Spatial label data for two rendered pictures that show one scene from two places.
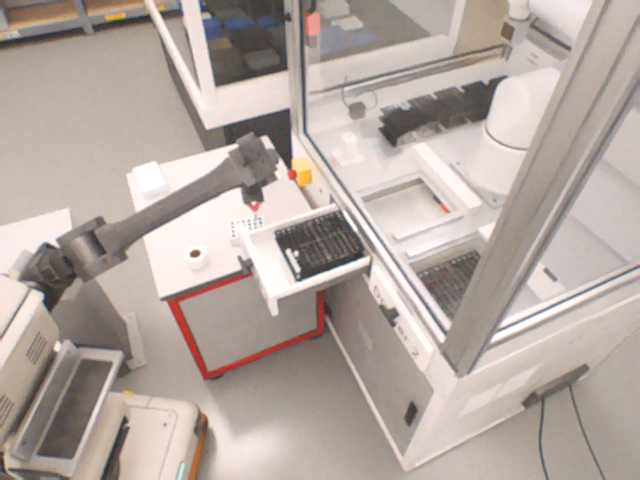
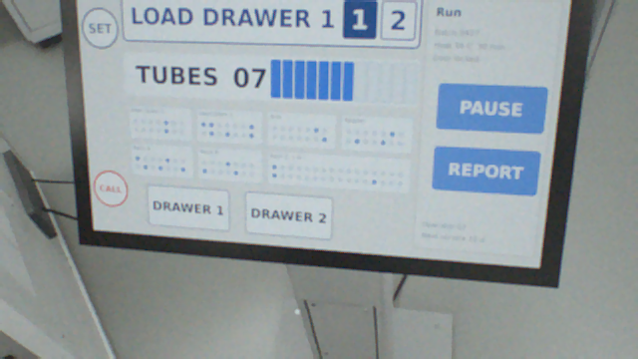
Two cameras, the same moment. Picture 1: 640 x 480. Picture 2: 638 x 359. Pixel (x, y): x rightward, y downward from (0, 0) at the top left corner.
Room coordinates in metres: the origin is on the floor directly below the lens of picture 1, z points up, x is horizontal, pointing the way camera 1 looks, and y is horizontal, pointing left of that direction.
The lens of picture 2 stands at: (-0.09, 0.16, 1.51)
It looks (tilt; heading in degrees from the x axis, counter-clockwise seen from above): 53 degrees down; 269
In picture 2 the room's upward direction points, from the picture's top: 10 degrees counter-clockwise
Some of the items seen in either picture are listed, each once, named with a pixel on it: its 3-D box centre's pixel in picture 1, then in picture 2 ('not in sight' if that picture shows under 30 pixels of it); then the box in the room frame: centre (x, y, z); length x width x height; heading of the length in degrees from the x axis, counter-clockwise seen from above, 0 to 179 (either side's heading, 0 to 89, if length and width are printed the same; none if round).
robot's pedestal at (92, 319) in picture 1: (75, 306); not in sight; (0.98, 0.98, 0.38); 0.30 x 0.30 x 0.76; 24
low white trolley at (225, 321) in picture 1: (235, 266); not in sight; (1.18, 0.36, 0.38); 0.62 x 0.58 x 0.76; 24
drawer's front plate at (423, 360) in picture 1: (398, 316); not in sight; (0.64, -0.21, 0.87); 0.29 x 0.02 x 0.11; 24
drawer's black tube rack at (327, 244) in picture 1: (318, 246); not in sight; (0.89, 0.00, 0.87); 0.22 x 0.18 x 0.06; 114
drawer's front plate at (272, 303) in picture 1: (256, 267); not in sight; (0.81, 0.19, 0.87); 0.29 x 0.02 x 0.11; 24
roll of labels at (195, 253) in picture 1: (196, 257); not in sight; (0.92, 0.40, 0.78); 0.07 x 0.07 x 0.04
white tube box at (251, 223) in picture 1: (247, 230); not in sight; (1.03, 0.25, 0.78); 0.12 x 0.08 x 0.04; 102
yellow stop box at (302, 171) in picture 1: (300, 171); not in sight; (1.22, 0.07, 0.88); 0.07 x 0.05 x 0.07; 24
